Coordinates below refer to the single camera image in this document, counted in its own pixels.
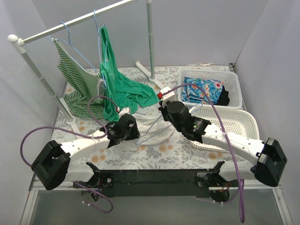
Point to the blue wire hanger with striped top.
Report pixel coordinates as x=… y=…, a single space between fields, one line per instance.
x=69 y=43

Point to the white laundry basket tipped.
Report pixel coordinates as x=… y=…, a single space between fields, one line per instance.
x=237 y=121

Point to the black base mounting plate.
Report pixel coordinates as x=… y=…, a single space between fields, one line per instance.
x=168 y=182

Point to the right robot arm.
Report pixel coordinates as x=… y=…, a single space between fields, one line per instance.
x=263 y=160

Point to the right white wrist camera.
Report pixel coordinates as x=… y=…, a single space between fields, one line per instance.
x=166 y=95

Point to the green t-shirt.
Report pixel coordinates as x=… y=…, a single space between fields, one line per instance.
x=122 y=91

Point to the green striped tank top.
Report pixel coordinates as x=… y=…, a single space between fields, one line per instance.
x=85 y=84

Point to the white laundry basket upright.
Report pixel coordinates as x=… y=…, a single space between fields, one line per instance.
x=230 y=79

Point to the floral patterned table mat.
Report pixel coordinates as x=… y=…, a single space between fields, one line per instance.
x=175 y=153

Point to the black garment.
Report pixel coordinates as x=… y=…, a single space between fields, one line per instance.
x=223 y=99

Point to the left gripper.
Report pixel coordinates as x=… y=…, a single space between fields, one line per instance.
x=131 y=121

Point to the white tank top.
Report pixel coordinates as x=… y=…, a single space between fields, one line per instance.
x=149 y=120

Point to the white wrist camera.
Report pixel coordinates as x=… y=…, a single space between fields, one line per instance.
x=166 y=95
x=123 y=111

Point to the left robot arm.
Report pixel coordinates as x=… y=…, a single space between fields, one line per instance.
x=56 y=163

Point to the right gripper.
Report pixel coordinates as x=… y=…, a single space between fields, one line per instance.
x=167 y=112

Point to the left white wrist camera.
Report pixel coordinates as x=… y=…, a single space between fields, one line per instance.
x=123 y=111

